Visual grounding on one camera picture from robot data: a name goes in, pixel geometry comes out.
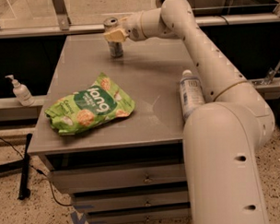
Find grey drawer cabinet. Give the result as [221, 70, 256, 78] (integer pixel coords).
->
[22, 26, 218, 224]

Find grey metal railing frame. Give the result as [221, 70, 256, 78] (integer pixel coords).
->
[0, 0, 280, 39]

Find bottom grey drawer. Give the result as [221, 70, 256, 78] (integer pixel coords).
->
[87, 203, 191, 224]

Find black stand leg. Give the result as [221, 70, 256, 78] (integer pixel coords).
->
[0, 134, 32, 200]

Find white pump dispenser bottle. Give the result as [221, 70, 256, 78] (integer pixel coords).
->
[6, 75, 35, 107]

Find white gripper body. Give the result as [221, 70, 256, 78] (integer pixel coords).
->
[123, 12, 144, 41]

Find green snack bag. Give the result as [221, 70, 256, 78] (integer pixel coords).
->
[45, 73, 135, 136]

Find clear plastic water bottle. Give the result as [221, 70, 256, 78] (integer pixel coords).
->
[180, 70, 205, 121]

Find silver blue redbull can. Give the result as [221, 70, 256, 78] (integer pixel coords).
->
[104, 17, 123, 58]

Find grey drawer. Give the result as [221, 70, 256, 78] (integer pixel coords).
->
[71, 188, 189, 213]
[48, 160, 186, 194]
[87, 203, 191, 224]

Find top grey drawer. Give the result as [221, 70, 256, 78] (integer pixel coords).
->
[48, 160, 186, 194]

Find black floor cable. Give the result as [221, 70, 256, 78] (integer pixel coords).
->
[0, 130, 73, 210]

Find middle grey drawer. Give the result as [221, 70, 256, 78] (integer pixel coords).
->
[71, 188, 189, 213]

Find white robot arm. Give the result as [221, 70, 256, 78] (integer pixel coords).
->
[104, 0, 275, 224]

